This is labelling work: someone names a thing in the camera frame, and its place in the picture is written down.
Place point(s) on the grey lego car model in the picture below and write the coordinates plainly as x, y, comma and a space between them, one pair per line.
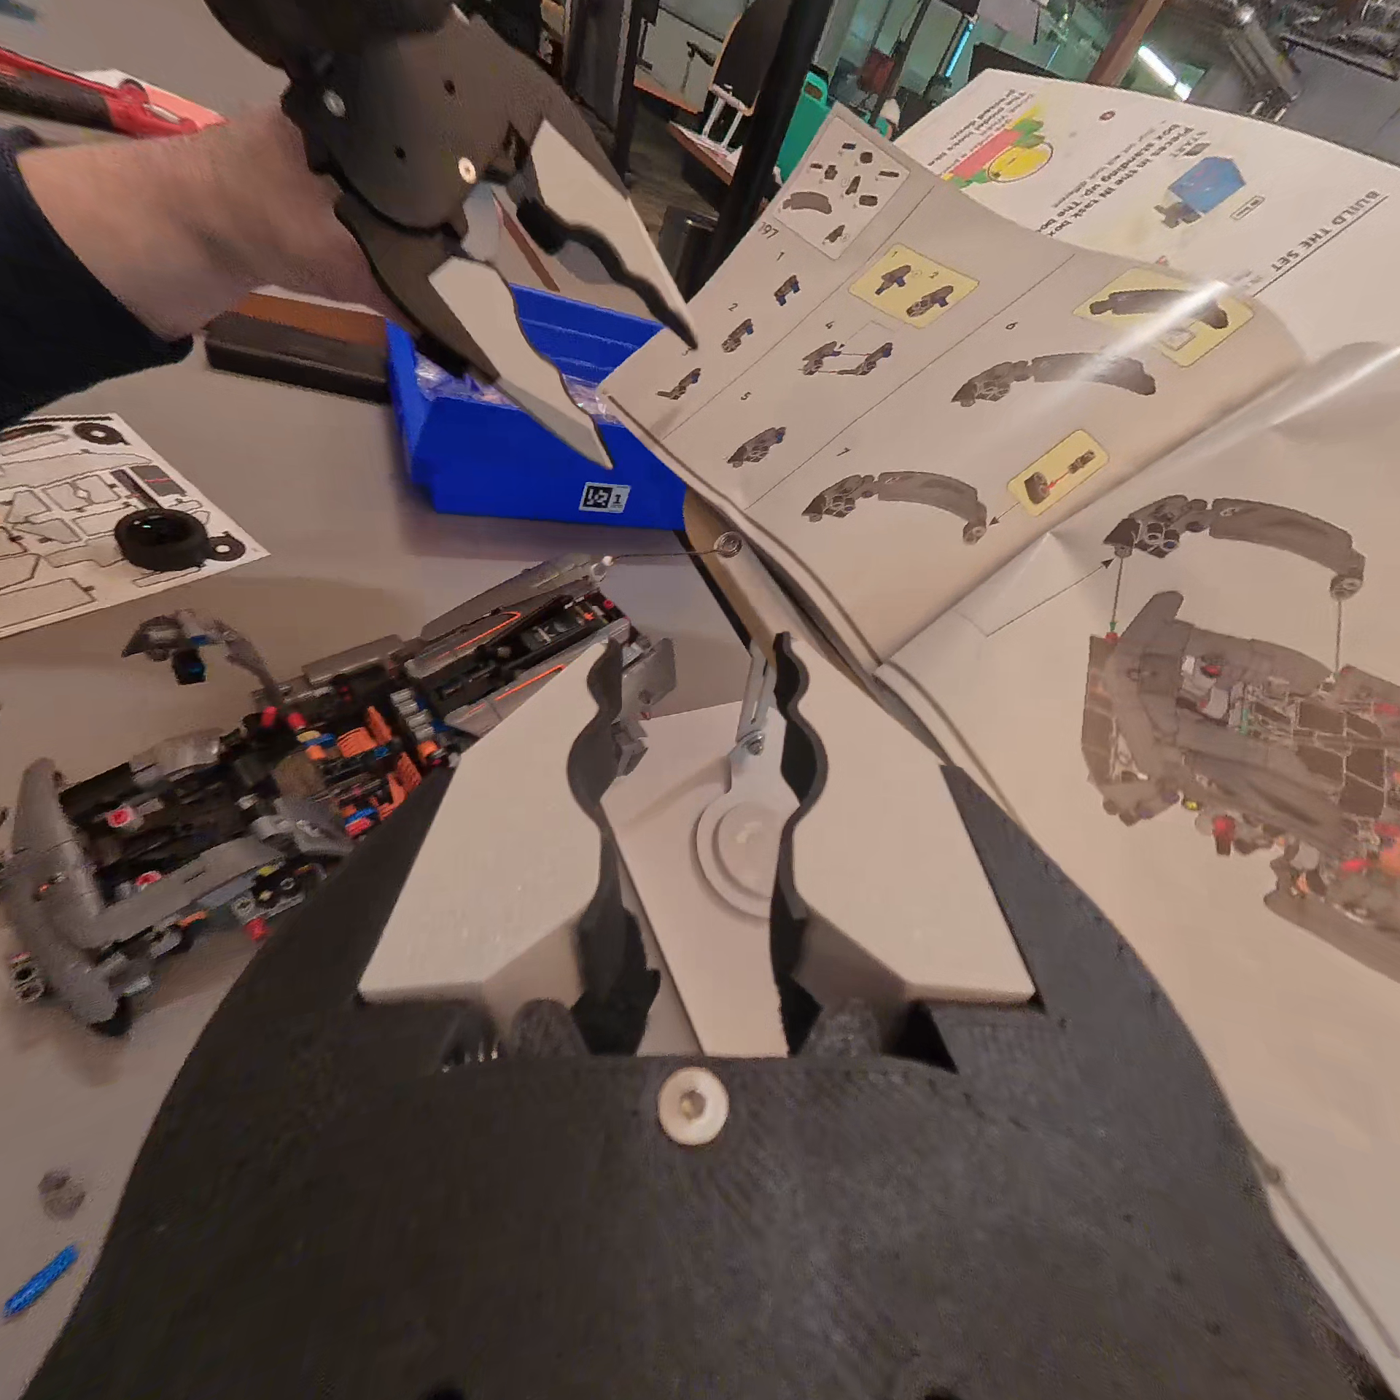
219, 788

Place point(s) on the black metal pole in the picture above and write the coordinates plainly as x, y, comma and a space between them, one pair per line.
783, 109

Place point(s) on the white sticker sheet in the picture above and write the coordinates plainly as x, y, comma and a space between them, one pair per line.
66, 514

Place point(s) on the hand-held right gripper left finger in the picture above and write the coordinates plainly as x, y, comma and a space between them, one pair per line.
493, 876

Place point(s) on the blue plastic bin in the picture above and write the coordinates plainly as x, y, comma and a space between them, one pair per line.
514, 483

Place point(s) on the person's left hand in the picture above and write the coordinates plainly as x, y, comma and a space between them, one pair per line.
219, 219

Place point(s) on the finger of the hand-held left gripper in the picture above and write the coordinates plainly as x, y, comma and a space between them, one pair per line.
598, 208
504, 339

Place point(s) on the open instruction booklet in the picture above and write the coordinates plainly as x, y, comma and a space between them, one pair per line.
931, 438

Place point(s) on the person's left forearm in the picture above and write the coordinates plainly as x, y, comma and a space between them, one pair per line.
66, 296

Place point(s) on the scattered small lego parts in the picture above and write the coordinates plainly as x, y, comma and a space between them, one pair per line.
43, 1281

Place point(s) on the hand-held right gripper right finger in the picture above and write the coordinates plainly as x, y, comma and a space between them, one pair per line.
908, 876

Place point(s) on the curved plywood chair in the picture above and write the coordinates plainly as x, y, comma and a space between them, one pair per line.
731, 66

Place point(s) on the white metal book stand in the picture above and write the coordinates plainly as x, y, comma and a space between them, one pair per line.
658, 876

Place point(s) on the wood edged background table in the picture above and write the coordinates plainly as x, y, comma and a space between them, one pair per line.
296, 339

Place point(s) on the red black hand tool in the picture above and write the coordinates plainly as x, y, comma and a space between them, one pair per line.
99, 104

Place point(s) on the crumpled clear plastic bags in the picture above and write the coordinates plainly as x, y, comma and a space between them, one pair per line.
471, 389

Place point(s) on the black lego wheel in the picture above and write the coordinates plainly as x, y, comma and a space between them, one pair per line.
163, 539

